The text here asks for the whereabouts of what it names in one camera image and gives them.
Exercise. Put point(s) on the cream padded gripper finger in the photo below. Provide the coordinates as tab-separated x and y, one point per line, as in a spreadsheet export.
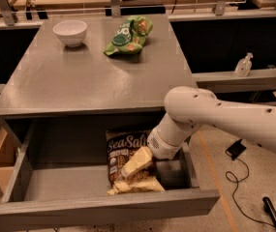
141	159

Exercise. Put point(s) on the brown sea salt chip bag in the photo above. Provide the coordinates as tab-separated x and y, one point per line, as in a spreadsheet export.
121	146

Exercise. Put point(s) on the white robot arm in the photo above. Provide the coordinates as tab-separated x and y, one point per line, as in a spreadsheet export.
188	108

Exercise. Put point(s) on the grey open top drawer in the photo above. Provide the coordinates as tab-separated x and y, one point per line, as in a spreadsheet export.
60	177

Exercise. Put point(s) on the grey counter cabinet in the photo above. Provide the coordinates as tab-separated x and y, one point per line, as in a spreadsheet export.
82	83

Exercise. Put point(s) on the green chip bag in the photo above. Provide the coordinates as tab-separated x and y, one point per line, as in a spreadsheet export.
130	37

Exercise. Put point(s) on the black power adapter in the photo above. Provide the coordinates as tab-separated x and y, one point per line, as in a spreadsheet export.
235	149

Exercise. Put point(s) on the black cylindrical tool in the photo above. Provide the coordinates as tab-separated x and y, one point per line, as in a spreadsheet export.
269	208

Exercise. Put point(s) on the white ceramic bowl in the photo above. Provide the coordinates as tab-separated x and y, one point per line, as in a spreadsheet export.
70	32

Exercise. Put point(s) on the grey side shelf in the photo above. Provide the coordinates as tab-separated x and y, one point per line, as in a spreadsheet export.
229	82

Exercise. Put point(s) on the cardboard box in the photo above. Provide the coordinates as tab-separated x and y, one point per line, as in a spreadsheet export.
7	158

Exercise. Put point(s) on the metal railing frame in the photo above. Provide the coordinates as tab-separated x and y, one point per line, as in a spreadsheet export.
30	13

